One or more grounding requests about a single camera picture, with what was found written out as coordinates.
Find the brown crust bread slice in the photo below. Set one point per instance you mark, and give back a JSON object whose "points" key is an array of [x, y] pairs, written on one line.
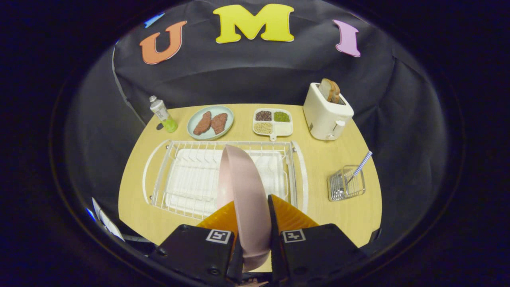
{"points": [[324, 89], [336, 93]]}

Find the brown meat cutlet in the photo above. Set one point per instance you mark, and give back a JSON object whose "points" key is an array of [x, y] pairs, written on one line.
{"points": [[202, 123], [219, 122]]}

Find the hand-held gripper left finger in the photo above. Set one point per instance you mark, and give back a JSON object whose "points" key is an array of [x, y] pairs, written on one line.
{"points": [[191, 251]]}

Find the pink plate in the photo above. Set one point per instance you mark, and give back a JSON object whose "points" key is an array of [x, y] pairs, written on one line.
{"points": [[247, 199]]}

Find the dark red beans portion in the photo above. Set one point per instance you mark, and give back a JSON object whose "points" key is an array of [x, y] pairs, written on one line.
{"points": [[263, 116]]}

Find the light green plate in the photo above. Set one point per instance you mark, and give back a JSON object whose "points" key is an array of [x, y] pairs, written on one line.
{"points": [[199, 135]]}

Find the clear bottle with green liquid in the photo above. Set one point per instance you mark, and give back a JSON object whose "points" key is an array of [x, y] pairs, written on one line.
{"points": [[161, 113]]}

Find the white toaster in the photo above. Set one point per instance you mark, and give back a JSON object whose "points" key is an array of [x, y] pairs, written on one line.
{"points": [[324, 119]]}

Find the green beans portion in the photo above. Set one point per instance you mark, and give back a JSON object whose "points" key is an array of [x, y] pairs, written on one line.
{"points": [[281, 116]]}

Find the white divided tray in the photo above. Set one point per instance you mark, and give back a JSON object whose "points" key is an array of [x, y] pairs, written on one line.
{"points": [[282, 128]]}

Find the tan beans portion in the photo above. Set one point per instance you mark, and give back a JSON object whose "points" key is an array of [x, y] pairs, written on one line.
{"points": [[263, 128]]}

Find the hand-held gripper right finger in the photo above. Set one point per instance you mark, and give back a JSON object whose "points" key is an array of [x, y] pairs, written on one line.
{"points": [[274, 227]]}

